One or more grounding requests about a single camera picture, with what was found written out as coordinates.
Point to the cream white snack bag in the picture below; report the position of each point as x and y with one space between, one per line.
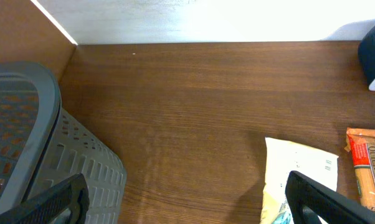
284 157

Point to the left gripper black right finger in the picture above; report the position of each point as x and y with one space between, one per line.
310 201

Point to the grey plastic basket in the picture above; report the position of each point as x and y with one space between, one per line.
41 145

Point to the orange spaghetti pasta pack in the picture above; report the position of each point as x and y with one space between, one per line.
361 145

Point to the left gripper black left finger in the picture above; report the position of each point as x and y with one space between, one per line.
70 194

